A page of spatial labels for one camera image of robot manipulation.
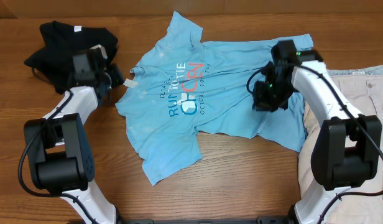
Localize light blue printed t-shirt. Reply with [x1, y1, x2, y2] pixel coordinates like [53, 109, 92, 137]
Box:
[116, 12, 305, 184]

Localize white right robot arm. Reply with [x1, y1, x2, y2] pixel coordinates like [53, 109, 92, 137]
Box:
[249, 40, 383, 223]

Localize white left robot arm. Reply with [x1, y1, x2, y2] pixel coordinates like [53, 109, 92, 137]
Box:
[17, 45, 124, 224]

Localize black folded t-shirt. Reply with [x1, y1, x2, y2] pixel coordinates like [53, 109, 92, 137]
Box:
[24, 21, 118, 94]

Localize beige shorts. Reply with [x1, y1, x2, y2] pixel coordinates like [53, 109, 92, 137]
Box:
[298, 65, 383, 224]

